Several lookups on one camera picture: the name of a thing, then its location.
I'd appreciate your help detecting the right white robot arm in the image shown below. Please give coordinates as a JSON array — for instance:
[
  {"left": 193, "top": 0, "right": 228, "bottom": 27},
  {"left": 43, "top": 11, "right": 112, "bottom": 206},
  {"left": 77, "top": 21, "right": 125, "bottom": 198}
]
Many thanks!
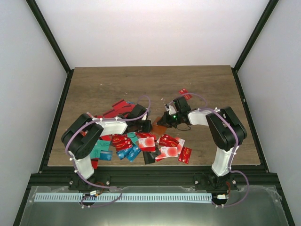
[{"left": 157, "top": 97, "right": 247, "bottom": 190}]

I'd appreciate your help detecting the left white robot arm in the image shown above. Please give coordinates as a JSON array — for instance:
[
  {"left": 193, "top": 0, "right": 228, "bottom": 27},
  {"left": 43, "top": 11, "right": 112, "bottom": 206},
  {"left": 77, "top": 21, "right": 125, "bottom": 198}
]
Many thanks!
[{"left": 61, "top": 104, "right": 150, "bottom": 190}]

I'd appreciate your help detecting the red gold VIP card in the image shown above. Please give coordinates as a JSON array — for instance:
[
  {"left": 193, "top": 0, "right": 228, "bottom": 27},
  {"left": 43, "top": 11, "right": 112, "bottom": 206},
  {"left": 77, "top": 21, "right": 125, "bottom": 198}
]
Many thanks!
[{"left": 111, "top": 134, "right": 132, "bottom": 151}]

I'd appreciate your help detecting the lone red card far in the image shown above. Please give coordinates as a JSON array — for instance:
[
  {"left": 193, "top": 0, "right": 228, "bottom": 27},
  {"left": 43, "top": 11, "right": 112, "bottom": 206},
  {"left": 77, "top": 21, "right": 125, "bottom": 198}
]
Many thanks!
[{"left": 178, "top": 89, "right": 188, "bottom": 95}]

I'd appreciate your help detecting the blue VIP card lower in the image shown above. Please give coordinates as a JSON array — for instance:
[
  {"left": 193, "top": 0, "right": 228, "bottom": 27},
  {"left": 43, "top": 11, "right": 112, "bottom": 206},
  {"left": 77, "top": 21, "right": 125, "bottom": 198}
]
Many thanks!
[{"left": 117, "top": 145, "right": 141, "bottom": 162}]

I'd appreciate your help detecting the white red circle card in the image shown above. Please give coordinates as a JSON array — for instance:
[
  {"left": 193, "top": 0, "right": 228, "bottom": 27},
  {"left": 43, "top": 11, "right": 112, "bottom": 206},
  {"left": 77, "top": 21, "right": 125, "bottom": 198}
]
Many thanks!
[{"left": 155, "top": 137, "right": 185, "bottom": 161}]

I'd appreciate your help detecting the red VIP card right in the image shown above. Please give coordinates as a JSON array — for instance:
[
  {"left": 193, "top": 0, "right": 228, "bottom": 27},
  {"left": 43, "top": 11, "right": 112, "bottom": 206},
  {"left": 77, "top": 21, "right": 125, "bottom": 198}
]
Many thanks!
[{"left": 178, "top": 146, "right": 192, "bottom": 164}]

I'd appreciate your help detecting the teal card left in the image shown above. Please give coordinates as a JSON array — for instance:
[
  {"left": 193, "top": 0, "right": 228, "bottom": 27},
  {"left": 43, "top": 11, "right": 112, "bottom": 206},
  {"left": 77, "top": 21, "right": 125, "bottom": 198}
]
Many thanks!
[{"left": 90, "top": 140, "right": 111, "bottom": 159}]

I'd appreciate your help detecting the light blue slotted strip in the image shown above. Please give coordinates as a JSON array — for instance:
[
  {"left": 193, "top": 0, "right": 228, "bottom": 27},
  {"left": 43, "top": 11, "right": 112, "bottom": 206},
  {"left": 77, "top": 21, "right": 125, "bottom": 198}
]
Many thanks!
[{"left": 34, "top": 193, "right": 212, "bottom": 203}]

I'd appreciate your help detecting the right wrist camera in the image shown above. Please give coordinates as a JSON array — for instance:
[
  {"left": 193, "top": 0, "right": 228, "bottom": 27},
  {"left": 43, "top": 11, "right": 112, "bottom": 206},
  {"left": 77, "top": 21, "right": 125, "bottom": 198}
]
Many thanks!
[{"left": 165, "top": 104, "right": 176, "bottom": 115}]

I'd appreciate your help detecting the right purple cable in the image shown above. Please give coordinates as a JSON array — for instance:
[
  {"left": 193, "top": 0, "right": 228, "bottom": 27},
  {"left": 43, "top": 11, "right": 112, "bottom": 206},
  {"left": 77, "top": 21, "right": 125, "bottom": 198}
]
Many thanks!
[{"left": 166, "top": 93, "right": 250, "bottom": 209}]

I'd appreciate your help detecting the purple cable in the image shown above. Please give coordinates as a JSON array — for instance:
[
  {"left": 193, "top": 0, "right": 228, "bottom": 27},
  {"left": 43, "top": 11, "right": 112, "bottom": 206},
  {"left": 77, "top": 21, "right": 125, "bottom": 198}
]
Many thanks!
[
  {"left": 166, "top": 93, "right": 250, "bottom": 209},
  {"left": 64, "top": 95, "right": 151, "bottom": 209}
]

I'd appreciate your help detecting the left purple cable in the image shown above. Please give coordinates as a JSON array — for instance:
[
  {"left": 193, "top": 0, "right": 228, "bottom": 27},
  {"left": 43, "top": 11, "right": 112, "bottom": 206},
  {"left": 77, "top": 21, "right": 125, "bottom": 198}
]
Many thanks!
[{"left": 64, "top": 95, "right": 151, "bottom": 209}]

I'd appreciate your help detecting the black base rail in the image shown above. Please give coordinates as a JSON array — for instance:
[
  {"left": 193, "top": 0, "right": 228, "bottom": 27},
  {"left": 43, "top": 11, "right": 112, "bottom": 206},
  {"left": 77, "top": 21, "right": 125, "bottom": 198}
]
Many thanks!
[{"left": 27, "top": 166, "right": 281, "bottom": 191}]

